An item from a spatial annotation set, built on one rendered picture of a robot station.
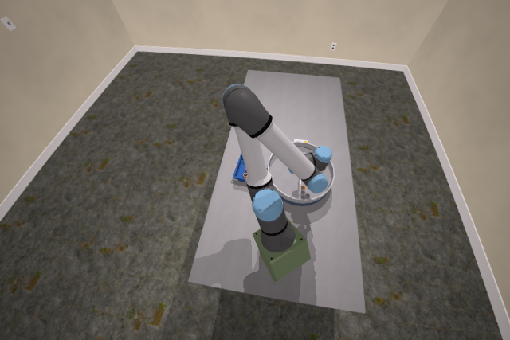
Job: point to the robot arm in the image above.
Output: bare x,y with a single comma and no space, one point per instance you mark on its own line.
253,126

